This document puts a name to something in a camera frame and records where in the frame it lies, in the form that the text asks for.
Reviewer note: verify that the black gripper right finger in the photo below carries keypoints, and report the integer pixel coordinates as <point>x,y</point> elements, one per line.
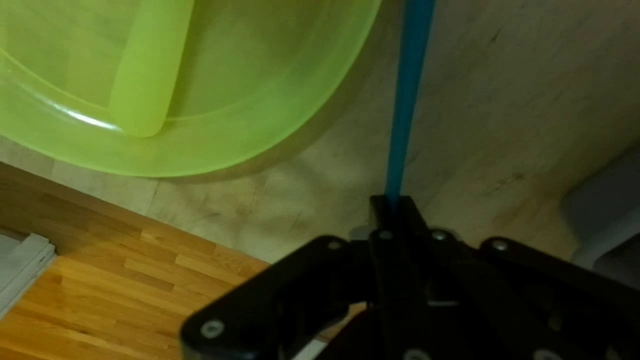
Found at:
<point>527,304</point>

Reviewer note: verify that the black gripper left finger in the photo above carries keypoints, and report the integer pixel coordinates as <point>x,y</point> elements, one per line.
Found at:
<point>371,289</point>

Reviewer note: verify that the yellow-green plastic spoon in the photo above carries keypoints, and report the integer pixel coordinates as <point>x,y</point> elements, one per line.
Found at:
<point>150,65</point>

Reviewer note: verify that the grey cutlery tray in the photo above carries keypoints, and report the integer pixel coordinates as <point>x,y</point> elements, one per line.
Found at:
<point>604,209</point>

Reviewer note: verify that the yellow-green plastic plate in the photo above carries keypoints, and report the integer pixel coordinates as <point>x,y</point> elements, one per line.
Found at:
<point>253,73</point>

